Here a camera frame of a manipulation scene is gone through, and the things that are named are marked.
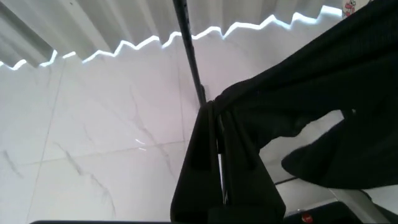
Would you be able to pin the black clothes rack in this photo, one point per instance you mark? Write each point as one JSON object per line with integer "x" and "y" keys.
{"x": 189, "y": 46}

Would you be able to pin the cream printed garment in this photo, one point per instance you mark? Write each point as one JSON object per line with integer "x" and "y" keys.
{"x": 349, "y": 7}

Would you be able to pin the black garment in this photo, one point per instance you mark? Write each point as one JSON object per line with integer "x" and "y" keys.
{"x": 326, "y": 77}

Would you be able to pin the white curtain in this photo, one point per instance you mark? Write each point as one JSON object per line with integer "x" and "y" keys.
{"x": 109, "y": 21}

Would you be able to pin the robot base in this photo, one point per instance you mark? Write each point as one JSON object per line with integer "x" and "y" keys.
{"x": 329, "y": 214}

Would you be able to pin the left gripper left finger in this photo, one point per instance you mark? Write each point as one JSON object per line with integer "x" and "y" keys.
{"x": 199, "y": 186}

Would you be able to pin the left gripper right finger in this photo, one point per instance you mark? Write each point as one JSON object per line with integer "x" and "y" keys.
{"x": 248, "y": 193}

